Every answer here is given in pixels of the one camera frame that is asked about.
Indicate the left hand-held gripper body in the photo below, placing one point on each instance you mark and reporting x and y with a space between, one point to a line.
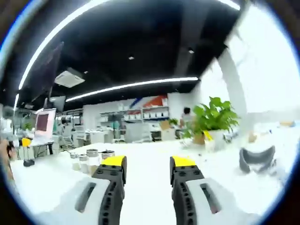
12 141

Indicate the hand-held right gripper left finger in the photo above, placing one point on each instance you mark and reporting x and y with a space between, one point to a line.
112 171

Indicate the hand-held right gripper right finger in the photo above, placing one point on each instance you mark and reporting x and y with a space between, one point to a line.
185 173

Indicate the large seasoning bottle white powder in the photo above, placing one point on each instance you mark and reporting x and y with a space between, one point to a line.
107 154

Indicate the large seasoning bottle tan powder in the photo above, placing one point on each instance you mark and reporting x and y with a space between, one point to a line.
93 158

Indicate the small glass seasoning bottle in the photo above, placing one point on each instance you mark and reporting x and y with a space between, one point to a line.
73 157
83 162

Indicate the person's left hand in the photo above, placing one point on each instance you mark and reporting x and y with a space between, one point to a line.
4 150

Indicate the bushy green plant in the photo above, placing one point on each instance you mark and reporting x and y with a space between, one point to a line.
27 126

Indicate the black round object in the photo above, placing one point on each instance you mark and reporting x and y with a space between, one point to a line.
29 162

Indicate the open laptop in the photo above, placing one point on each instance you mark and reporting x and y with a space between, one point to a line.
43 123

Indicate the brown paper bag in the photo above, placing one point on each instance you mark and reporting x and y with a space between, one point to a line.
199 138

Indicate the yellow plant tag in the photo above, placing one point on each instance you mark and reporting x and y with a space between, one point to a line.
207 135

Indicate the grey office chair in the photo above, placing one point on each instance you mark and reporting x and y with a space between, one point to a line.
138 132

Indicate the small dark hanging screen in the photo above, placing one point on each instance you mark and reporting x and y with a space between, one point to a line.
57 103

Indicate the cardboard box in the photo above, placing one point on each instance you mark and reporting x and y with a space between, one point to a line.
165 125

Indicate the small potted plant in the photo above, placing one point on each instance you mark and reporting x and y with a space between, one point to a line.
173 122

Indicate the grey white headset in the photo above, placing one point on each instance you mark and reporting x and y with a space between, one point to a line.
245 159

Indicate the green potted plant white pot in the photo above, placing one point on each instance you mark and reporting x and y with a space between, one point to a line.
213 117

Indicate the shelf with white boxes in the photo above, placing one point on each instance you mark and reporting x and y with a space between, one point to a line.
152 114

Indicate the large dark hanging screen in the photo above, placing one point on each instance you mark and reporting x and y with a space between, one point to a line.
44 75

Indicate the ceiling air conditioner vent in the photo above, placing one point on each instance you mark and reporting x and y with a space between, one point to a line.
69 78

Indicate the straight ceiling light strip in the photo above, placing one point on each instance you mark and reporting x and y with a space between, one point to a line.
131 85

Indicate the long curved ceiling light strip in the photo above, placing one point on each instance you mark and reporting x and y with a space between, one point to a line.
47 42

